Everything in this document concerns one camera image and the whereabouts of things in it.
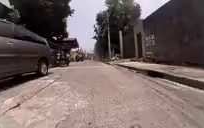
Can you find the grey pole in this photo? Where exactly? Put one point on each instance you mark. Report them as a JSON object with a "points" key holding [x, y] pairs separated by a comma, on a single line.
{"points": [[109, 43]]}

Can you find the grey concrete road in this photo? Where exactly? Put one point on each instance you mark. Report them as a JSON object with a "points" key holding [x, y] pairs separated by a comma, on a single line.
{"points": [[100, 96]]}

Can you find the roadside stall with roof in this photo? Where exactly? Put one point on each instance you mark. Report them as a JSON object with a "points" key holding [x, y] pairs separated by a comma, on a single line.
{"points": [[61, 50]]}

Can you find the tall green tree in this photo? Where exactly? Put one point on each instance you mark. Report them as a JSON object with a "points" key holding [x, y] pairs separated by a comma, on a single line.
{"points": [[118, 16]]}

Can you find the dark kerb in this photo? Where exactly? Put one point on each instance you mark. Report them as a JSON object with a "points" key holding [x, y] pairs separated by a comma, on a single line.
{"points": [[170, 77]]}

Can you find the raised concrete pavement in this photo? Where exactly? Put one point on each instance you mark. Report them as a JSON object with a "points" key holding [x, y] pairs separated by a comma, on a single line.
{"points": [[176, 70]]}

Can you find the large dark tree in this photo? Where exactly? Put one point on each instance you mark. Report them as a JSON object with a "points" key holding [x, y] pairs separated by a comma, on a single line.
{"points": [[40, 16]]}

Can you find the grey concrete building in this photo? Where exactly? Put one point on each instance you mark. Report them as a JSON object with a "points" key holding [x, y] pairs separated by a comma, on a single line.
{"points": [[180, 33]]}

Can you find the dark grey car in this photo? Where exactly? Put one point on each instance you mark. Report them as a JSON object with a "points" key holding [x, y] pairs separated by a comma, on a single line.
{"points": [[13, 50]]}

